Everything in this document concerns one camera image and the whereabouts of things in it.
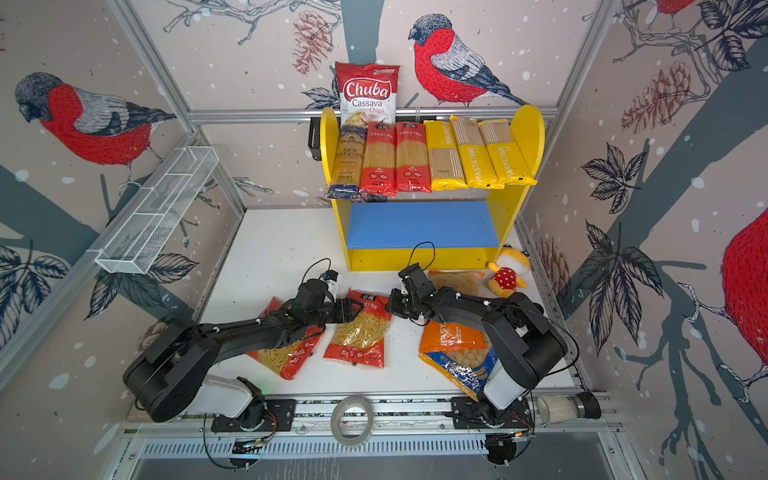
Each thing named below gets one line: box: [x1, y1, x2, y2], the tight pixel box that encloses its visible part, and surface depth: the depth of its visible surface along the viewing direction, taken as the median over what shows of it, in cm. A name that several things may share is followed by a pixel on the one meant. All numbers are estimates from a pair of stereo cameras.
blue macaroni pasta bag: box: [419, 336, 499, 402], surface depth 81 cm
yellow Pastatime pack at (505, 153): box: [478, 119, 538, 186], surface depth 75 cm
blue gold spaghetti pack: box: [328, 112, 368, 201], surface depth 74 cm
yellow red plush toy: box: [487, 244, 531, 298], surface depth 97 cm
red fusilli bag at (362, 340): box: [323, 288, 393, 369], surface depth 85 cm
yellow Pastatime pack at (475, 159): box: [450, 115, 505, 189], surface depth 75 cm
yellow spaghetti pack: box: [424, 120, 468, 191], surface depth 74 cm
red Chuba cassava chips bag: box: [335, 61, 400, 124], surface depth 85 cm
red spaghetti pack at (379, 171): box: [360, 122, 398, 198], surface depth 72 cm
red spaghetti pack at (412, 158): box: [395, 121, 433, 193], surface depth 74 cm
